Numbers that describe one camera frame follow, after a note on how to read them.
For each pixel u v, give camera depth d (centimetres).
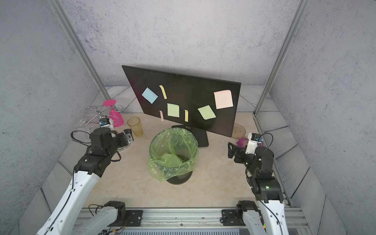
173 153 89
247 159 58
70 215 40
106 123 62
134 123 98
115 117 93
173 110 81
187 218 75
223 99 61
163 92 76
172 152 88
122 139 65
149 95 81
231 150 62
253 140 58
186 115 83
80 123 79
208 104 71
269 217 43
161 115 91
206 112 74
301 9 71
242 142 96
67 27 76
